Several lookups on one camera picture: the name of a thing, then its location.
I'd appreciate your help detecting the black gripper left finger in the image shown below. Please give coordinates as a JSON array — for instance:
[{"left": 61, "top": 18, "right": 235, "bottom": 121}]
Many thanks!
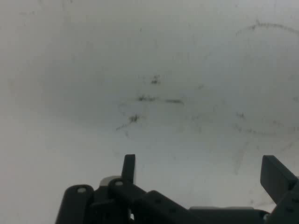
[{"left": 56, "top": 154, "right": 194, "bottom": 224}]

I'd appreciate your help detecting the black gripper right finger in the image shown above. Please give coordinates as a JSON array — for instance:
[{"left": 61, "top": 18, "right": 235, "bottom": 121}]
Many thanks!
[{"left": 260, "top": 155, "right": 299, "bottom": 224}]

